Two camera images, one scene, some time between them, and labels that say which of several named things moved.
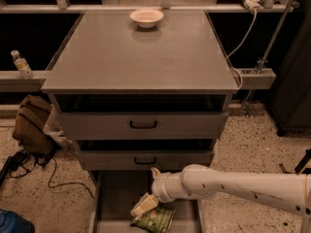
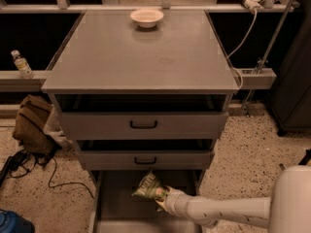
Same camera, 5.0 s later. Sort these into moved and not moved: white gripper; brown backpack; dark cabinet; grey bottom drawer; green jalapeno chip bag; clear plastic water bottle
Moved: white gripper; green jalapeno chip bag
Not moved: brown backpack; clear plastic water bottle; grey bottom drawer; dark cabinet
